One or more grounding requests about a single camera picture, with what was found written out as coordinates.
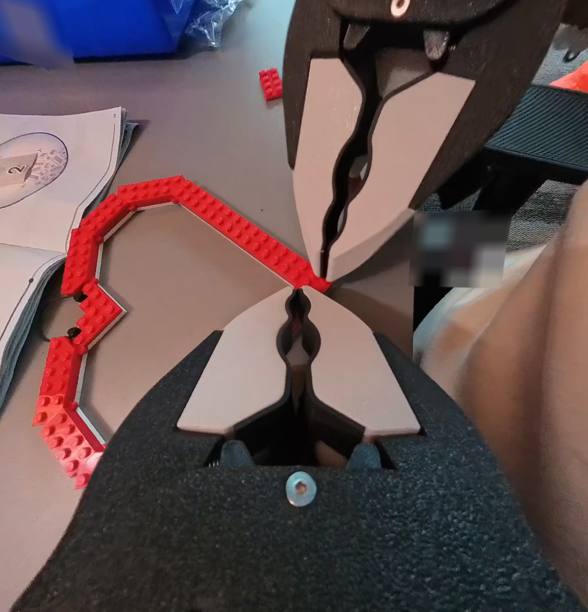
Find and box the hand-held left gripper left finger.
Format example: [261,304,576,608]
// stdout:
[177,287,295,436]

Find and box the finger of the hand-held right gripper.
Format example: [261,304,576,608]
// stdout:
[293,57,364,278]
[328,72,476,280]

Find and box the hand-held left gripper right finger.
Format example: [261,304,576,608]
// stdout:
[301,288,423,437]

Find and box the red brick plate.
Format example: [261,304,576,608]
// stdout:
[259,68,283,102]

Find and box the red brick heart frame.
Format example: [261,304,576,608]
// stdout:
[32,175,333,489]

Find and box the orange object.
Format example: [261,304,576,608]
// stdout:
[549,57,588,91]

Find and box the person's lap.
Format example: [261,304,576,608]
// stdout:
[412,172,588,612]

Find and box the clear plastic bag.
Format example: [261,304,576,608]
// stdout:
[177,0,244,49]

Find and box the blue plastic bin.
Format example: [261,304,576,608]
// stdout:
[0,0,180,65]

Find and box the open instruction booklet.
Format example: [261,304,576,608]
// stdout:
[0,106,139,431]

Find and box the black cord loop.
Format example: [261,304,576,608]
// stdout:
[41,293,87,341]

